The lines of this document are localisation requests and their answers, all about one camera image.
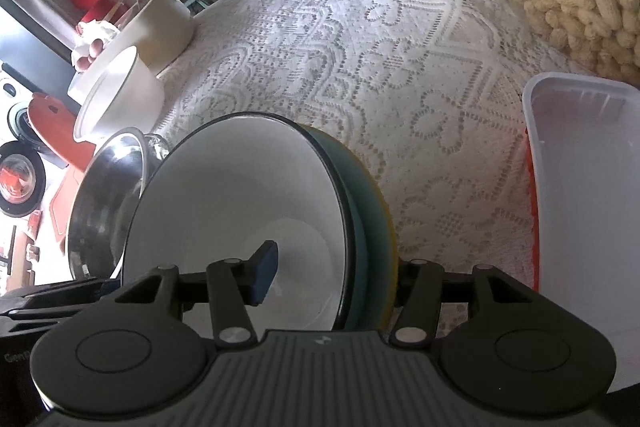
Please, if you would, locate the teal bowl white inside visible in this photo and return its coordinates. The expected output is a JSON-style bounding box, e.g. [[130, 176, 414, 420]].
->
[[121, 111, 388, 333]]

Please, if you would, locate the stainless steel bowl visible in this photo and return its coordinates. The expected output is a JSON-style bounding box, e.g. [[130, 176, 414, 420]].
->
[[66, 128, 170, 280]]

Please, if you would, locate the white ceramic bowl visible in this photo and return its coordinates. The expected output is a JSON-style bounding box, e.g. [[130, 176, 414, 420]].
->
[[73, 46, 165, 145]]

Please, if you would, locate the black round washer door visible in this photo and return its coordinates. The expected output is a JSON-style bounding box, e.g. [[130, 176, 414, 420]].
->
[[1, 141, 47, 218]]

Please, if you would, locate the orange plastic chair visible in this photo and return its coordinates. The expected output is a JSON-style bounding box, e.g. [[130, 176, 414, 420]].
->
[[27, 93, 96, 248]]

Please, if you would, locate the clear plastic container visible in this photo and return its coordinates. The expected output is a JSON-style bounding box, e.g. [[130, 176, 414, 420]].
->
[[522, 72, 640, 391]]

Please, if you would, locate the white lace tablecloth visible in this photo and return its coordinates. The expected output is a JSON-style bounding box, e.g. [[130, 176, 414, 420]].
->
[[156, 0, 578, 284]]

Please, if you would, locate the cream oval storage tray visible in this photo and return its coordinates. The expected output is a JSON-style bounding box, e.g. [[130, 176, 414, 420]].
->
[[67, 0, 195, 104]]

